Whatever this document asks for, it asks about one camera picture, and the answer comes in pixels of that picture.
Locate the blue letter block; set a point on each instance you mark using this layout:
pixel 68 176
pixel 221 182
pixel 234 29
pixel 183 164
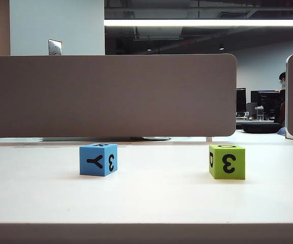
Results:
pixel 95 162

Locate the green letter block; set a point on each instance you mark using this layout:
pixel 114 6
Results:
pixel 228 165

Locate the black ceiling spotlight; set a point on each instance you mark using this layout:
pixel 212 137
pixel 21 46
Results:
pixel 221 47

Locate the clear water bottle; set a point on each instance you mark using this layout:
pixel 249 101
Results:
pixel 259 114

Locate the large brown desk divider panel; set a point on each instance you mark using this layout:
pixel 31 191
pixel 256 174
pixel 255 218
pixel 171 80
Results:
pixel 111 96

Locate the blue cloth item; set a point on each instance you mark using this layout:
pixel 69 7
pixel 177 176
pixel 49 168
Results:
pixel 281 131

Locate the long white ceiling light strip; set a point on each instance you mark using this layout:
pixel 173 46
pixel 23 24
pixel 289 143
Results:
pixel 200 23

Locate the grey office chair back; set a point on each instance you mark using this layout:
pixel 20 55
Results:
pixel 251 109

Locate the person in dark clothes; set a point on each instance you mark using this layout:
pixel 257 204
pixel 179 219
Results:
pixel 282 96

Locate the narrow black computer monitor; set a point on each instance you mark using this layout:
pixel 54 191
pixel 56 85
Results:
pixel 241 100

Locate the wide black computer monitor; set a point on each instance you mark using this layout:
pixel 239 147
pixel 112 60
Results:
pixel 266 101

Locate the black round cushion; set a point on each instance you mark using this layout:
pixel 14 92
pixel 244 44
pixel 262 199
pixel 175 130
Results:
pixel 261 127

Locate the metal wall switch plate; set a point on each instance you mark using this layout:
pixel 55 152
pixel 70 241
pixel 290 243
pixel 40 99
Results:
pixel 55 47

